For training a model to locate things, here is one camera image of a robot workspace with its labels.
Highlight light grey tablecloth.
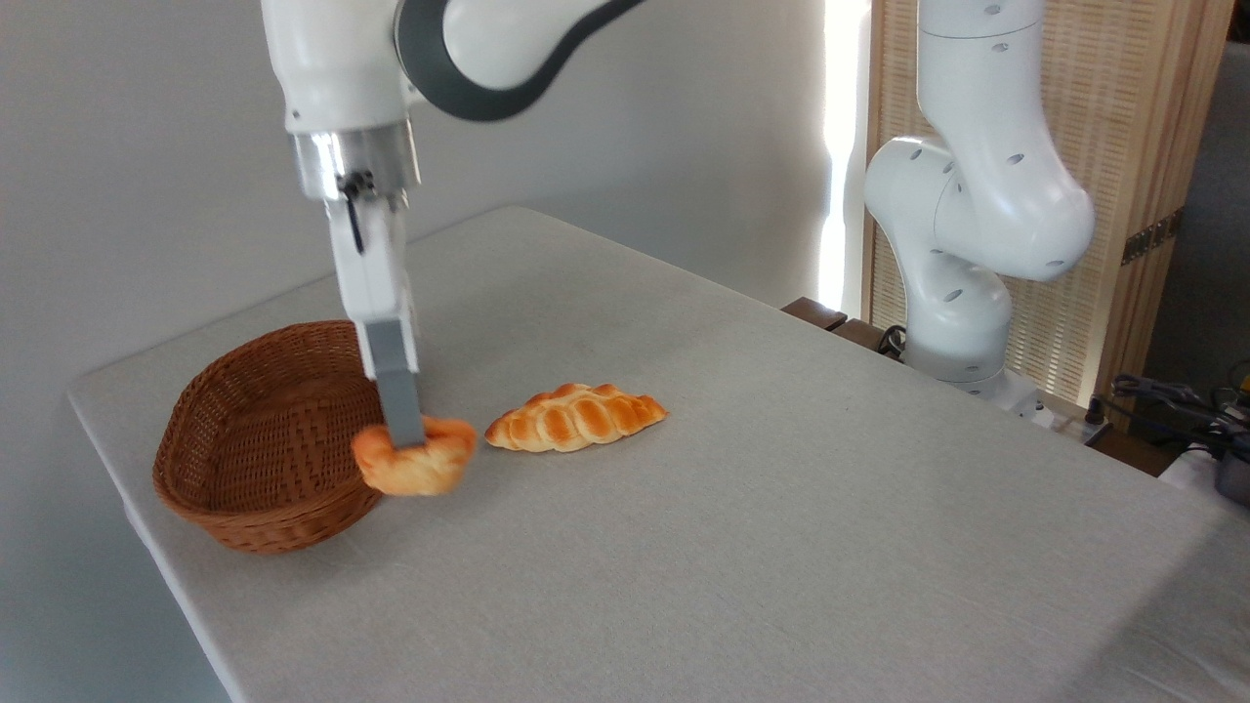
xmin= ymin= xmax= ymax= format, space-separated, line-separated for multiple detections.
xmin=66 ymin=205 xmax=1250 ymax=703

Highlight dark metal screen hinge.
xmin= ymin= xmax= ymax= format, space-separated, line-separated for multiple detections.
xmin=1120 ymin=208 xmax=1186 ymax=267

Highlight bamboo folding screen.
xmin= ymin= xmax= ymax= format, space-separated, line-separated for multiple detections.
xmin=863 ymin=0 xmax=1237 ymax=433

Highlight tangled black cables bundle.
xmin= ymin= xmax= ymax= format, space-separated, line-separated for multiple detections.
xmin=1108 ymin=363 xmax=1250 ymax=455

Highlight round orange bread bun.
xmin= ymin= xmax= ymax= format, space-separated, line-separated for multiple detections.
xmin=351 ymin=415 xmax=479 ymax=498

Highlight long braided bread loaf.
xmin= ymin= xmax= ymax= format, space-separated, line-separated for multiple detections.
xmin=484 ymin=382 xmax=670 ymax=454

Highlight white power strip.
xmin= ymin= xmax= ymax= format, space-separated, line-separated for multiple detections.
xmin=1035 ymin=393 xmax=1116 ymax=448

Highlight brown woven wicker basket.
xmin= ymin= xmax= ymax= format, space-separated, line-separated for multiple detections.
xmin=151 ymin=319 xmax=389 ymax=556

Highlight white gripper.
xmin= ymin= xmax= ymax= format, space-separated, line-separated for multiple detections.
xmin=324 ymin=188 xmax=428 ymax=451

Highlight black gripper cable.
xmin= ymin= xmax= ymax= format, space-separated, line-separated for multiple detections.
xmin=337 ymin=170 xmax=378 ymax=256

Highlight dark brown wooden block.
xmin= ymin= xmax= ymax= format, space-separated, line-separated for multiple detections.
xmin=832 ymin=318 xmax=905 ymax=362
xmin=780 ymin=297 xmax=850 ymax=332

